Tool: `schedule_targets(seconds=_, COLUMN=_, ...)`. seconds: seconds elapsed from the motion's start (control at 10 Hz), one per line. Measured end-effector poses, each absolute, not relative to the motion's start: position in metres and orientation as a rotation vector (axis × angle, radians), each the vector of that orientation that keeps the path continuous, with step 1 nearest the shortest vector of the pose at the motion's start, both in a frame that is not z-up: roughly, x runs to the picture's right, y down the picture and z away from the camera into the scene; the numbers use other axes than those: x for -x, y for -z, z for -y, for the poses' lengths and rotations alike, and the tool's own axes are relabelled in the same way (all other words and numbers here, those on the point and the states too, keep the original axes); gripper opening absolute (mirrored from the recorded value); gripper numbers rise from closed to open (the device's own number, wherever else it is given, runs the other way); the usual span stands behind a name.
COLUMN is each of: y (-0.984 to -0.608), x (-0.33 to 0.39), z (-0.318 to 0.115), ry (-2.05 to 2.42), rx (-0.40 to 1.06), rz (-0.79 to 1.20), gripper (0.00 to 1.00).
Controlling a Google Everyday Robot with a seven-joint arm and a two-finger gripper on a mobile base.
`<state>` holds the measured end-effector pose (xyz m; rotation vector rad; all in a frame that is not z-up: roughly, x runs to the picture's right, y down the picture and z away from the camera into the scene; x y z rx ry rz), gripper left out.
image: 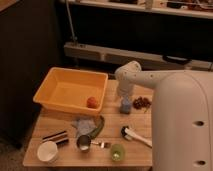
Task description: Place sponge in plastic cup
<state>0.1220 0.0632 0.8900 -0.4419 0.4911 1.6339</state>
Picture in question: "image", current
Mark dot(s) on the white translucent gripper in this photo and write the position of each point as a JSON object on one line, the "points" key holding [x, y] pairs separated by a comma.
{"points": [[125, 89]]}

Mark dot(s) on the blue sponge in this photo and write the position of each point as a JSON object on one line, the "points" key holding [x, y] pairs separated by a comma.
{"points": [[125, 107]]}

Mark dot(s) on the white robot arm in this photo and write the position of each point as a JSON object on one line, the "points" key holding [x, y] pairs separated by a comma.
{"points": [[181, 115]]}

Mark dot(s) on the green plastic cup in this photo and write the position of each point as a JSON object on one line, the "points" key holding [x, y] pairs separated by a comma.
{"points": [[117, 152]]}

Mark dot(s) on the metal measuring cup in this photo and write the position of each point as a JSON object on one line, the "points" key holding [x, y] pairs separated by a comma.
{"points": [[84, 142]]}

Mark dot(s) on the dark red grape bunch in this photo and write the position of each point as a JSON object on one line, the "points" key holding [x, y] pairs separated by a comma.
{"points": [[141, 102]]}

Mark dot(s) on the orange fruit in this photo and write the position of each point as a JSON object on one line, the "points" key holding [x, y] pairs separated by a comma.
{"points": [[92, 102]]}

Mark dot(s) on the green pepper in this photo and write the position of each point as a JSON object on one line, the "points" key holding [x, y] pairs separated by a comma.
{"points": [[98, 129]]}

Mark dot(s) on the grey crumpled cloth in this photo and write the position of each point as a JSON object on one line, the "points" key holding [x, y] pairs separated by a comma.
{"points": [[83, 126]]}

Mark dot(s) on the orange plastic bin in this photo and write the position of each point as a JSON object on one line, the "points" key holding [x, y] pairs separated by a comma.
{"points": [[67, 90]]}

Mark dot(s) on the black striped bar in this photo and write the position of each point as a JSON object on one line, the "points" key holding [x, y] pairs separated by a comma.
{"points": [[56, 137], [61, 142]]}

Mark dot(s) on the grey metal rail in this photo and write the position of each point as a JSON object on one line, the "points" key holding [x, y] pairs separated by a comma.
{"points": [[118, 56]]}

